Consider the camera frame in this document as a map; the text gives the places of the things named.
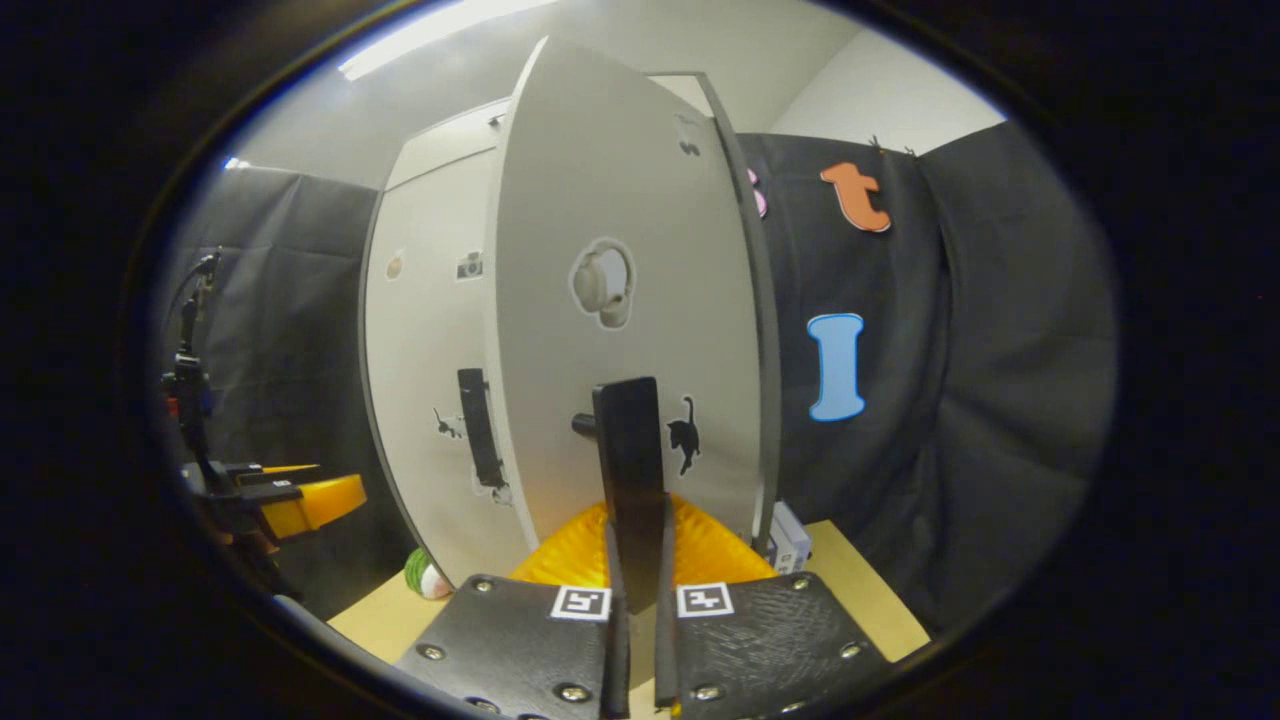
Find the small white box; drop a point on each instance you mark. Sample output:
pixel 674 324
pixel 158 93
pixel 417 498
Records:
pixel 790 540

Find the green white striped ball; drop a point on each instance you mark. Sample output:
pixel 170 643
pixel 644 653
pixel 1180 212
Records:
pixel 428 578

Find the white double-door shoe cabinet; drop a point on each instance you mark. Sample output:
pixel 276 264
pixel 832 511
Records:
pixel 440 140

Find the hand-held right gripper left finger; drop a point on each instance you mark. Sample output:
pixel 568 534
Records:
pixel 617 660

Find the black backdrop cloth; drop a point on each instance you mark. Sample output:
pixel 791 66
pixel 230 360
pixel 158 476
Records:
pixel 1000 350
pixel 290 320

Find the white cabinet door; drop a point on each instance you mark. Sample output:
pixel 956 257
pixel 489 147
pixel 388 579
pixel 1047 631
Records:
pixel 420 350
pixel 560 400

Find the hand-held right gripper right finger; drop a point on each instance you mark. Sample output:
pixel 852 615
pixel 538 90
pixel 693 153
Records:
pixel 667 660

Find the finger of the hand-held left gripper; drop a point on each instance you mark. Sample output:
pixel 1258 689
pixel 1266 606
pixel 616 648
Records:
pixel 270 490
pixel 270 474

